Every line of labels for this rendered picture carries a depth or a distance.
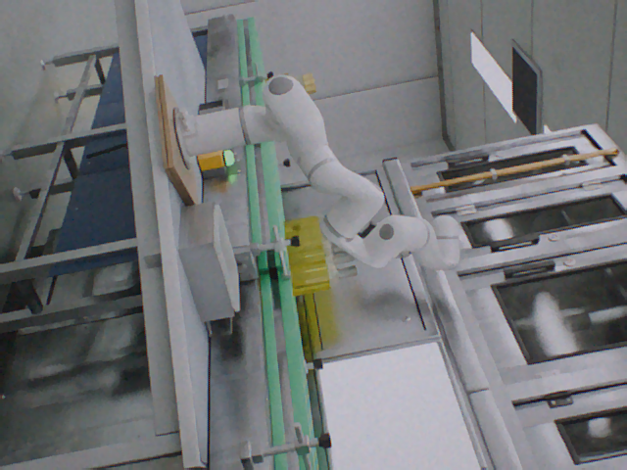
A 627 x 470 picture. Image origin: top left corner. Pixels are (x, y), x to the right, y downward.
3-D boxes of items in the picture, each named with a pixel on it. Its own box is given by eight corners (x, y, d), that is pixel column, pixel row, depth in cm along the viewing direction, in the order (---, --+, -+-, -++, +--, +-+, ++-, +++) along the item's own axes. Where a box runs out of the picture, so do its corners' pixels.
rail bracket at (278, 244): (261, 285, 196) (307, 276, 196) (247, 234, 187) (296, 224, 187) (260, 278, 199) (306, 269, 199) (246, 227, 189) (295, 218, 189)
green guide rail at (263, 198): (253, 250, 195) (283, 244, 195) (252, 247, 195) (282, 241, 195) (237, 22, 337) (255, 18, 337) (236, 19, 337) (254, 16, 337)
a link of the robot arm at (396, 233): (397, 187, 188) (359, 226, 194) (350, 178, 171) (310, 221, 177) (434, 236, 181) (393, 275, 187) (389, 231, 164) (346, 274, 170)
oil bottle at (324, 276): (264, 303, 202) (342, 288, 202) (260, 287, 198) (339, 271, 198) (263, 290, 206) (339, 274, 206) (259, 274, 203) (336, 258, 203)
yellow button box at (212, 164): (202, 179, 223) (226, 174, 223) (195, 158, 219) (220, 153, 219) (202, 167, 229) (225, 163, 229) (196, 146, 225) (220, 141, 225)
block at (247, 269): (232, 285, 195) (259, 280, 195) (224, 258, 190) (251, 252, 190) (232, 277, 198) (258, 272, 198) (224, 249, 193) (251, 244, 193)
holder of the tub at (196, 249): (208, 339, 180) (239, 332, 180) (177, 249, 164) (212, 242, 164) (208, 294, 194) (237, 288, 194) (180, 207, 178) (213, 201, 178)
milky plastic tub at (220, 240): (204, 323, 177) (240, 316, 177) (179, 249, 164) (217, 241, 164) (205, 277, 191) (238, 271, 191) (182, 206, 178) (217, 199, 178)
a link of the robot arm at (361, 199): (294, 188, 175) (323, 234, 168) (331, 147, 169) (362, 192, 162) (330, 197, 185) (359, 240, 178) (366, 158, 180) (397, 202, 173)
